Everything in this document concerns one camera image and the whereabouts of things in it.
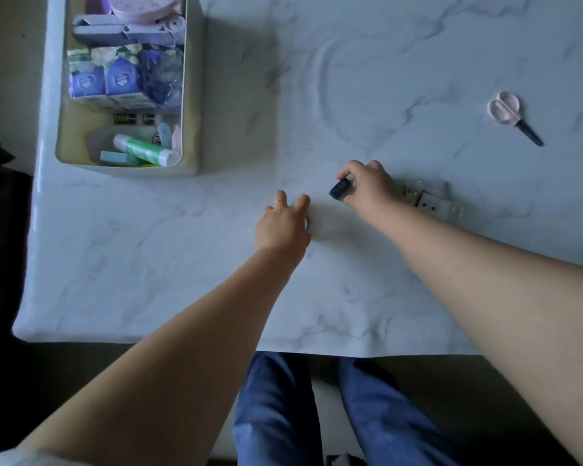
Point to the person's right hand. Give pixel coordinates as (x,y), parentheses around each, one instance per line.
(374,191)

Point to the person's left hand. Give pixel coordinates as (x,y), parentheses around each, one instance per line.
(282,232)

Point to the person's right fingers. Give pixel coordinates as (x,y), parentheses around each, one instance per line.
(364,168)

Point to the person's left fingers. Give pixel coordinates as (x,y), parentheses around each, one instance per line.
(300,203)

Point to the small black cap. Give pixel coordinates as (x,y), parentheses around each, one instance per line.
(340,188)

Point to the person's left forearm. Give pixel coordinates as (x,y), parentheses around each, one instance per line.
(175,363)

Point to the person's right forearm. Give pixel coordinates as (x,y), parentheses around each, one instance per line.
(505,305)

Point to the clear plastic packaging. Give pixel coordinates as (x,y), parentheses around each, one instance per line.
(435,202)

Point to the teal and pink clips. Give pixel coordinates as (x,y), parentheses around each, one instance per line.
(167,134)

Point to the white storage bin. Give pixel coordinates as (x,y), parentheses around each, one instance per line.
(189,92)

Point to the green and white glue stick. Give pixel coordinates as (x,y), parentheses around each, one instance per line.
(143,149)

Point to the clear bag with blue items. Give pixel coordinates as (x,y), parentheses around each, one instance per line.
(163,75)

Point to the dark battery pack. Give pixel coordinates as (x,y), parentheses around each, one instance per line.
(132,118)

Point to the light blue sticky notes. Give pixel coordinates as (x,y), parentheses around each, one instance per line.
(116,157)

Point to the blue jeans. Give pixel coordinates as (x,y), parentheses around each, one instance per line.
(277,412)

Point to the white tape roll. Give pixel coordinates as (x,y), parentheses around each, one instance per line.
(177,24)

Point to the blue tissue packet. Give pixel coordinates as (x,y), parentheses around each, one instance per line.
(122,75)
(85,77)

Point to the purple stapler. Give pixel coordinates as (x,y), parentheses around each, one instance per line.
(121,32)

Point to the round purple case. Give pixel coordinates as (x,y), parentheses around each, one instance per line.
(145,4)

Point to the dark chair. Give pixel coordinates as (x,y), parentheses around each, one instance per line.
(0,228)

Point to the white sleeve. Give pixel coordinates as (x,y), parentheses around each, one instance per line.
(29,458)

